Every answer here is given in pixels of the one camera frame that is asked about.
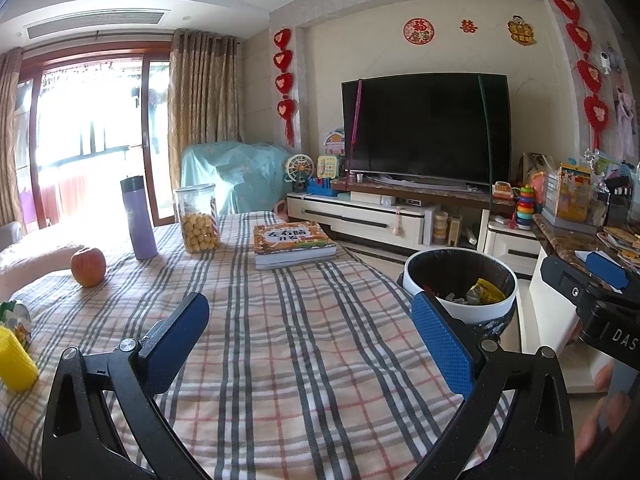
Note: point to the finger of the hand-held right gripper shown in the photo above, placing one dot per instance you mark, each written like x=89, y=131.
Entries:
x=565, y=280
x=607, y=270

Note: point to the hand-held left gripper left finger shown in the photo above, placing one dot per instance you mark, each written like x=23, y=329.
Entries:
x=175, y=345

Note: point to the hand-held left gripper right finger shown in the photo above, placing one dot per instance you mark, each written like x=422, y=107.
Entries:
x=442, y=345

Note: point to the yellow snack bag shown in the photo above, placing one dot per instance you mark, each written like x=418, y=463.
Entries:
x=487, y=291

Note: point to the white trash bin black liner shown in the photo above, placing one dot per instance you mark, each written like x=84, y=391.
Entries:
x=450, y=265

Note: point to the person's right hand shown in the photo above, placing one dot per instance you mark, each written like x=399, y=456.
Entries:
x=605, y=412

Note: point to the marble side counter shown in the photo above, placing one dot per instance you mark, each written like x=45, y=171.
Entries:
x=560, y=240

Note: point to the stacking rings toy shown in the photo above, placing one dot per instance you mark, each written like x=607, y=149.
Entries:
x=525, y=210

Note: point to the colourful picture box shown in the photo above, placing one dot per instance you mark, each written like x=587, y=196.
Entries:
x=570, y=195

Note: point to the toy cash register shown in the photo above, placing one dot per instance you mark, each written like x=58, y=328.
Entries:
x=503, y=191

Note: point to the tan shopping bag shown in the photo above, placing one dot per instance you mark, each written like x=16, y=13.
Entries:
x=535, y=170

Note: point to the red apple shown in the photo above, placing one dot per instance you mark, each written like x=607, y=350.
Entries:
x=88, y=267

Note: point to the clear cookie jar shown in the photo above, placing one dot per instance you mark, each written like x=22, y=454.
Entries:
x=197, y=230

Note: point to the purple water bottle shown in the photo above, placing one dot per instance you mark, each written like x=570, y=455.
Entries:
x=140, y=225

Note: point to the plaid blanket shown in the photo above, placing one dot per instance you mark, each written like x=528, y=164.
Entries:
x=300, y=360

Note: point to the colourful flat box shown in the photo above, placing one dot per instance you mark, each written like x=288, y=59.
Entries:
x=290, y=240

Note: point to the white television cabinet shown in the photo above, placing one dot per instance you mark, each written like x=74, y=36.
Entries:
x=350, y=215

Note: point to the printed drink can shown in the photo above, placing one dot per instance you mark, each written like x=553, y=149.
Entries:
x=15, y=317

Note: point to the light pink sofa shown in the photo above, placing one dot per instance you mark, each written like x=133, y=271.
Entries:
x=30, y=260

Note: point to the teal covered furniture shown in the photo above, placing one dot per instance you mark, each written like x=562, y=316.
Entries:
x=235, y=170

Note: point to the red heart hanging decoration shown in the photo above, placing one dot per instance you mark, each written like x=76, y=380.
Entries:
x=284, y=85
x=587, y=75

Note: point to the blue toy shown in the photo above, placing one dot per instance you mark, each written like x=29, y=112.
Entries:
x=319, y=187

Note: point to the black television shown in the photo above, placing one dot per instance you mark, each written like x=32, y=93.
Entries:
x=425, y=130

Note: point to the cream toy phone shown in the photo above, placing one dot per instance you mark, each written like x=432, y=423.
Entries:
x=327, y=166

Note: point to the ferris wheel toy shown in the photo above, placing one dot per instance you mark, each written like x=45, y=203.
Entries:
x=300, y=170

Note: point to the balcony glass door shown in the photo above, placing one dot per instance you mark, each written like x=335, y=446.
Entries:
x=100, y=135

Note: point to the colourful toy house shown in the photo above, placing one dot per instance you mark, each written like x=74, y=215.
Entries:
x=335, y=142

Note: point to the thin pink stick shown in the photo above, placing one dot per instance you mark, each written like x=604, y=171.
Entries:
x=355, y=130

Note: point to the beige curtain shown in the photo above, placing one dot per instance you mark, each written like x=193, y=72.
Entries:
x=205, y=90
x=10, y=135

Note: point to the ceiling air vent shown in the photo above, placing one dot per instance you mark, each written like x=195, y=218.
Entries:
x=95, y=22

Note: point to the white security camera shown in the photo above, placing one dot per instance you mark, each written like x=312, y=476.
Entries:
x=606, y=62

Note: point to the gold figure wall sticker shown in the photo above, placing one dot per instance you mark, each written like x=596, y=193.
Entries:
x=521, y=30

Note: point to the small red wall sticker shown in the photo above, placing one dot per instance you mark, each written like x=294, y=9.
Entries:
x=468, y=26

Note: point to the round red wall sticker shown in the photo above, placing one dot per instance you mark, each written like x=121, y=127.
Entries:
x=418, y=31

